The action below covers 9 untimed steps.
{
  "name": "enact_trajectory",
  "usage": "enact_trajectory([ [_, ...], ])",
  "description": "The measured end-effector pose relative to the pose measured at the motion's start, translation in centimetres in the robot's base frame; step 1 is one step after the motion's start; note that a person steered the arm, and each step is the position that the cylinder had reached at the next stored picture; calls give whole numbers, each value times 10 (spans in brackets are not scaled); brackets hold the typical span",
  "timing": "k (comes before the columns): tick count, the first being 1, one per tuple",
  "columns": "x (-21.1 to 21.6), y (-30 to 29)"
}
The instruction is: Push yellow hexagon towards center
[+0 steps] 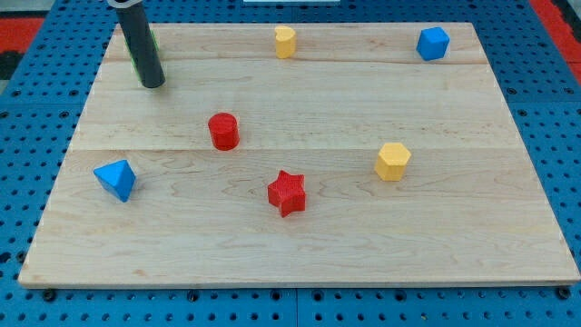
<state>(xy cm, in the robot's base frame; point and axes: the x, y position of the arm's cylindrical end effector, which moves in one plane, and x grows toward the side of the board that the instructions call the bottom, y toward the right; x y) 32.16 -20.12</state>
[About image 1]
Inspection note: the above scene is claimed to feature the yellow heart block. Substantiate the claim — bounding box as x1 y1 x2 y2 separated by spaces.
274 25 297 59

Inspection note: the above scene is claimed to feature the green block behind rod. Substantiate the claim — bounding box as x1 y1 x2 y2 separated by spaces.
127 32 165 88

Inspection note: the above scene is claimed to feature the blue triangle block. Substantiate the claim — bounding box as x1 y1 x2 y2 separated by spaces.
94 160 136 203

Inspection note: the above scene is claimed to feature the yellow hexagon block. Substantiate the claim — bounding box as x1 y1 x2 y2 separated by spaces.
374 143 411 182

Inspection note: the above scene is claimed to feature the wooden board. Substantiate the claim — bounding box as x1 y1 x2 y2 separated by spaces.
19 23 580 290

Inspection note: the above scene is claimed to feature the blue cube block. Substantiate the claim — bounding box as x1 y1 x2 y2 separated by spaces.
416 26 450 61

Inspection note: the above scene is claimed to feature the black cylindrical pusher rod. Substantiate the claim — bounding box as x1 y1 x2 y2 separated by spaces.
107 0 165 88

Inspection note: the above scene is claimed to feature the red cylinder block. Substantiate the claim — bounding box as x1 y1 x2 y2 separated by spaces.
208 113 240 151

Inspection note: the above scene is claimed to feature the red star block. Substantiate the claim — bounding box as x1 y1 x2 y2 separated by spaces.
267 170 307 218

